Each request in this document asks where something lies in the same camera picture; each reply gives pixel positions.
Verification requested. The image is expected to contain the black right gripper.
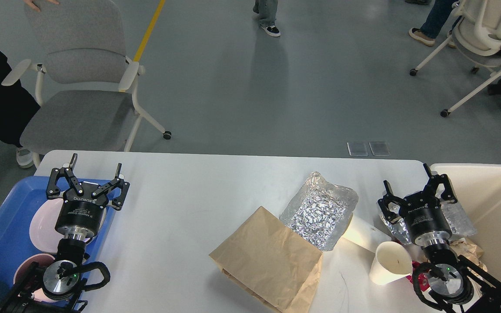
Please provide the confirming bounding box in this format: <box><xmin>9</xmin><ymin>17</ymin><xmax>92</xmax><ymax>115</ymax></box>
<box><xmin>377</xmin><ymin>163</ymin><xmax>458</xmax><ymax>248</ymax></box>

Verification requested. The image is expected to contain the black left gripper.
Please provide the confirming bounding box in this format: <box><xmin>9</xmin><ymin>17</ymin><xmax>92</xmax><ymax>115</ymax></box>
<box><xmin>46</xmin><ymin>153</ymin><xmax>130</xmax><ymax>240</ymax></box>

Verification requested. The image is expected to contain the pink plate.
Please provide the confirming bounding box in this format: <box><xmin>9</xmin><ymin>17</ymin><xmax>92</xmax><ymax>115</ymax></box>
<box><xmin>29</xmin><ymin>198</ymin><xmax>107</xmax><ymax>253</ymax></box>

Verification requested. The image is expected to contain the pink mug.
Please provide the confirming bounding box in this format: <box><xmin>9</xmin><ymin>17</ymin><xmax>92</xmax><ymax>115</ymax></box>
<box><xmin>13</xmin><ymin>253</ymin><xmax>60</xmax><ymax>303</ymax></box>

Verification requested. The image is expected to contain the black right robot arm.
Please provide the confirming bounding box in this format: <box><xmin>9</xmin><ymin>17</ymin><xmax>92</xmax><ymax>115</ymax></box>
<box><xmin>377</xmin><ymin>164</ymin><xmax>501</xmax><ymax>313</ymax></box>

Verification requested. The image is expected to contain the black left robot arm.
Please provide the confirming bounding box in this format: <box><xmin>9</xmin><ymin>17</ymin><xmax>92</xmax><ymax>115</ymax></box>
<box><xmin>0</xmin><ymin>154</ymin><xmax>130</xmax><ymax>313</ymax></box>

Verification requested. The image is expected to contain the silver foil bag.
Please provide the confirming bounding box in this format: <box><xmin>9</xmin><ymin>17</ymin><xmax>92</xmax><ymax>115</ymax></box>
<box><xmin>280</xmin><ymin>172</ymin><xmax>359</xmax><ymax>251</ymax></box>
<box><xmin>380</xmin><ymin>190</ymin><xmax>477</xmax><ymax>244</ymax></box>

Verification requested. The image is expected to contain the white paper sheet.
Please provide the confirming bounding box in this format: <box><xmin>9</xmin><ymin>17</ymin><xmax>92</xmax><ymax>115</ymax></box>
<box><xmin>342</xmin><ymin>215</ymin><xmax>391</xmax><ymax>253</ymax></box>

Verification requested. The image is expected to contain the crumpled brown paper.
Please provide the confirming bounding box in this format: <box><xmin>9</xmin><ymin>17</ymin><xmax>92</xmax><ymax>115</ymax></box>
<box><xmin>451</xmin><ymin>238</ymin><xmax>484</xmax><ymax>264</ymax></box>

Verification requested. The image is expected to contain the white paper cup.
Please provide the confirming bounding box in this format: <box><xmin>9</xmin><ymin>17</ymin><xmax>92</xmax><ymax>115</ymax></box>
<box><xmin>368</xmin><ymin>241</ymin><xmax>412</xmax><ymax>286</ymax></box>

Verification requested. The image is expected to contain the beige plastic bin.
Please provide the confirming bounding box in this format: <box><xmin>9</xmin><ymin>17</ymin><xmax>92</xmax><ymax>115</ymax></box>
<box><xmin>431</xmin><ymin>163</ymin><xmax>501</xmax><ymax>281</ymax></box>

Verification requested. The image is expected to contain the blue plastic tray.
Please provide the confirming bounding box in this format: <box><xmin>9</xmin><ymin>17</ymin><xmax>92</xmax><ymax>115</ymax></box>
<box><xmin>0</xmin><ymin>177</ymin><xmax>116</xmax><ymax>313</ymax></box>

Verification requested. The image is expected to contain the grey office chair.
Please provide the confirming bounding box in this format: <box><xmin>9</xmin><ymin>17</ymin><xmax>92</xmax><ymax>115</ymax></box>
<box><xmin>2</xmin><ymin>0</ymin><xmax>172</xmax><ymax>166</ymax></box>

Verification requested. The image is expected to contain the brown paper bag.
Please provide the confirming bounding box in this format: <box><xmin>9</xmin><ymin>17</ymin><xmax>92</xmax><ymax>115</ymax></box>
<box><xmin>210</xmin><ymin>206</ymin><xmax>323</xmax><ymax>313</ymax></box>

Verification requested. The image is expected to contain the white office chair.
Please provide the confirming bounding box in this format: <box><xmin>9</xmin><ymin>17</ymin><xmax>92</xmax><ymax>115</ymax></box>
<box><xmin>409</xmin><ymin>0</ymin><xmax>501</xmax><ymax>117</ymax></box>

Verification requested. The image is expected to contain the person in blue jeans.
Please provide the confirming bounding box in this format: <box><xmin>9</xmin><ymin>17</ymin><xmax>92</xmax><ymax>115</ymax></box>
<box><xmin>408</xmin><ymin>0</ymin><xmax>456</xmax><ymax>47</ymax></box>

